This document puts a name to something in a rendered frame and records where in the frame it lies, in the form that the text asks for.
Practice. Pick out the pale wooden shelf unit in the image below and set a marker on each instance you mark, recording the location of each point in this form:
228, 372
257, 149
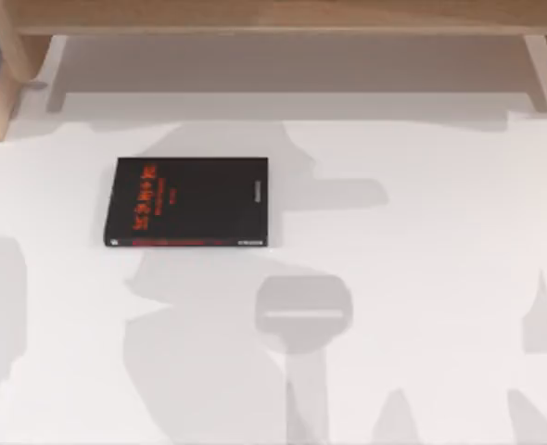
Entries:
273, 18

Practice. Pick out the black book with red lettering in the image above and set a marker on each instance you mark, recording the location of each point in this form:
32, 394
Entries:
190, 204

